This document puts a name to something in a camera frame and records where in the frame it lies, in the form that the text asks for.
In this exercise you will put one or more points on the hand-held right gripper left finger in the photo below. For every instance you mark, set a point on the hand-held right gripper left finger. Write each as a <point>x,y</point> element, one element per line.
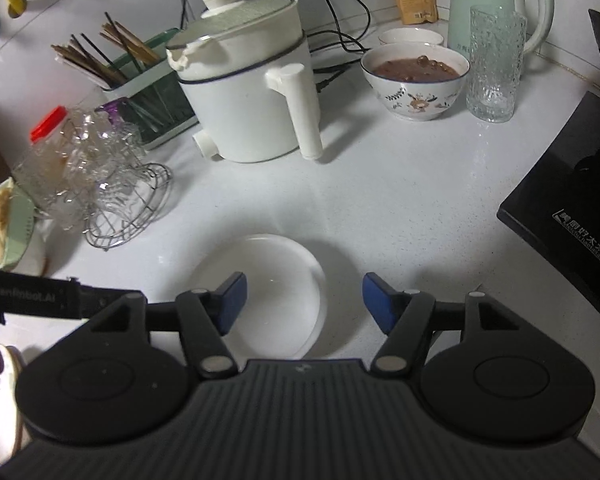
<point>230,300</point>

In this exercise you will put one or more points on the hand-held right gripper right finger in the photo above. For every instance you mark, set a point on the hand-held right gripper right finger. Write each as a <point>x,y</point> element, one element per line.
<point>380,300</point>

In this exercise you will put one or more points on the white floral plate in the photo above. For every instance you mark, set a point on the white floral plate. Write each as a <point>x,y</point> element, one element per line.
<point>275,280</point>
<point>7,410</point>

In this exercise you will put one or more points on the white ceramic bowl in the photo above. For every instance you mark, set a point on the white ceramic bowl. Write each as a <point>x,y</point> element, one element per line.
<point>32,255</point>

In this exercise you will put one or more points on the green colander basket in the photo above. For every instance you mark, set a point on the green colander basket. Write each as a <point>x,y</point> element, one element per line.
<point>22,220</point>

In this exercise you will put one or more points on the clear glass cup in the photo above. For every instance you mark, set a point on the clear glass cup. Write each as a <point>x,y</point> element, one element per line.
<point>80,195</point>
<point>110,140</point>

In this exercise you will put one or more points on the red lid plastic jar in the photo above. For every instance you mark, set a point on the red lid plastic jar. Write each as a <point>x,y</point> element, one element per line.
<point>40,160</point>

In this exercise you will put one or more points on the white electric cooking pot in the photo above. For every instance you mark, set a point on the white electric cooking pot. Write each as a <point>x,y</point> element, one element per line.
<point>240,100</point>

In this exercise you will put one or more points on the green chopstick holder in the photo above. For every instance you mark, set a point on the green chopstick holder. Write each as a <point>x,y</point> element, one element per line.
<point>160,105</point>

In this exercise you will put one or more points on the floral bowl of bean soup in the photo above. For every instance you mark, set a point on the floral bowl of bean soup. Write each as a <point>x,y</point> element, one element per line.
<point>415,95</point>

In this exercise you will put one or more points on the black gas stove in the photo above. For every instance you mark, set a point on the black gas stove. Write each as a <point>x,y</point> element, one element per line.
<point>575,200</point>

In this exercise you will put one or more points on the tall textured glass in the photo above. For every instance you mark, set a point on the tall textured glass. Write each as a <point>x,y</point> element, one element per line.
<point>495,70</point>

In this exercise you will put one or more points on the white rimmed bowl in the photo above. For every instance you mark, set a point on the white rimmed bowl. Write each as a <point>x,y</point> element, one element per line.
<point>410,36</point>

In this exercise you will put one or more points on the mint green kettle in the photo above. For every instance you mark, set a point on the mint green kettle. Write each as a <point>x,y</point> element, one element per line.
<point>480,5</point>

